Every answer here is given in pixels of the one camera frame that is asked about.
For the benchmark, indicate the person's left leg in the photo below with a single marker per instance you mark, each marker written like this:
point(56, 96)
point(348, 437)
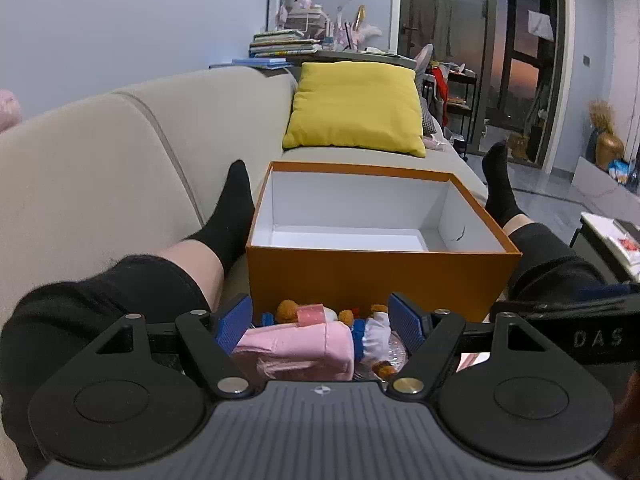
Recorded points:
point(220, 230)

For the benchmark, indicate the beige sofa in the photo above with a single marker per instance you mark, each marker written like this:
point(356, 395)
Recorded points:
point(125, 160)

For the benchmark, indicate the white low cabinet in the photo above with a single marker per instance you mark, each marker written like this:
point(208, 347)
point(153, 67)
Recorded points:
point(595, 190)

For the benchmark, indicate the yellow pillow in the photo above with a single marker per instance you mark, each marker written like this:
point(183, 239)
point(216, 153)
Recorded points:
point(355, 105)

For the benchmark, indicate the blue notebook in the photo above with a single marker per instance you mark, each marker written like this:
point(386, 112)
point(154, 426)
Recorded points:
point(260, 62)

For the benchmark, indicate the red garment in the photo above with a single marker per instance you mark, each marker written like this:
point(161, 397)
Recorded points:
point(440, 82)

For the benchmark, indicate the person's right leg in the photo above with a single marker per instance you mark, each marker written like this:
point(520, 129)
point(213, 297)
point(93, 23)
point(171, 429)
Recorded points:
point(500, 185)

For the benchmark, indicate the orange cardboard box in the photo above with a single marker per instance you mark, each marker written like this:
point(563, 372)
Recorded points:
point(380, 280)

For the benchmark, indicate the black metal cart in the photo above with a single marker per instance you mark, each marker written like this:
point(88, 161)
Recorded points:
point(457, 105)

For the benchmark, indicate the pink plush toy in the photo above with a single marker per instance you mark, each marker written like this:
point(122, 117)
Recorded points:
point(9, 110)

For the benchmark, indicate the white hanging cloth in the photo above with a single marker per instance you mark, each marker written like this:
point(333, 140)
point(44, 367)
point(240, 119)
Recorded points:
point(541, 24)

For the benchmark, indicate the pink feathery toy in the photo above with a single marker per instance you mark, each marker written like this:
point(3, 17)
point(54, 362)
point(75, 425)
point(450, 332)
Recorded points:
point(367, 34)

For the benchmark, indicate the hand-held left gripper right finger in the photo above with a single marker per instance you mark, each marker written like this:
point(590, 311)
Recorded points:
point(407, 327)

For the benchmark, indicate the checkered cloth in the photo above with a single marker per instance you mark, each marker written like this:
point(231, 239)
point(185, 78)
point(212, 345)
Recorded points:
point(426, 120)

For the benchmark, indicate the brown boots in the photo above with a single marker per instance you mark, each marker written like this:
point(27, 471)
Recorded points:
point(519, 147)

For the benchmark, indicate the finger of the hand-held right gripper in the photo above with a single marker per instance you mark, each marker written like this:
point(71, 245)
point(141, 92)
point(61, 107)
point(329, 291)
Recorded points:
point(590, 307)

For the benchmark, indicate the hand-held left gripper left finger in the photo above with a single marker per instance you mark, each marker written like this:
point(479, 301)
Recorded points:
point(234, 327)

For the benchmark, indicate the stack of books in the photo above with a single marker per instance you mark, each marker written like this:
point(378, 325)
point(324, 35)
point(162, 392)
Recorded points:
point(280, 45)

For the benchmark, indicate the pink handheld gadget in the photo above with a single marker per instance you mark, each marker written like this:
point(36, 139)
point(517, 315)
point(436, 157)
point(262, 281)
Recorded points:
point(295, 350)

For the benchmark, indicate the dark glass balcony door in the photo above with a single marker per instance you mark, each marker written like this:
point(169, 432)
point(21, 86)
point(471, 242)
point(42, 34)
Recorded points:
point(500, 20)

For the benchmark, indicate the person's leg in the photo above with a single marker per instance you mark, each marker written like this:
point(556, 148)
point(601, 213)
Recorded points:
point(500, 185)
point(220, 230)

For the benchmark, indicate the white desk organizer rack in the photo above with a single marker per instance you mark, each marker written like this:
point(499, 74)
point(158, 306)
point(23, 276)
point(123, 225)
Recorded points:
point(305, 22)

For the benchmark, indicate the red patterned packet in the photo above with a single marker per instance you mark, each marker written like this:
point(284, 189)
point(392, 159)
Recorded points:
point(630, 247)

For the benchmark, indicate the colourful snack packet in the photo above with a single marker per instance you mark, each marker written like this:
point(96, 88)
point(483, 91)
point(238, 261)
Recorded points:
point(620, 170)

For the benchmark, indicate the gold vase with dried flowers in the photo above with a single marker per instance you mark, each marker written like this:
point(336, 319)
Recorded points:
point(609, 150)

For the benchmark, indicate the small blue toy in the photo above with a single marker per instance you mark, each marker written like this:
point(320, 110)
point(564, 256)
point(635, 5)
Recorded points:
point(265, 319)

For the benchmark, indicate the white side table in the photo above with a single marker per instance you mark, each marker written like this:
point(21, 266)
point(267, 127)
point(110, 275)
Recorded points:
point(600, 230)

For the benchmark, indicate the grey desk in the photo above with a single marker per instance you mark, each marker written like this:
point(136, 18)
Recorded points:
point(350, 55)

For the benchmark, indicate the brown teddy bear doll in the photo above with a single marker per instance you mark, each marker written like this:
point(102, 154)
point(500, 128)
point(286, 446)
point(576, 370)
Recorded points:
point(287, 311)

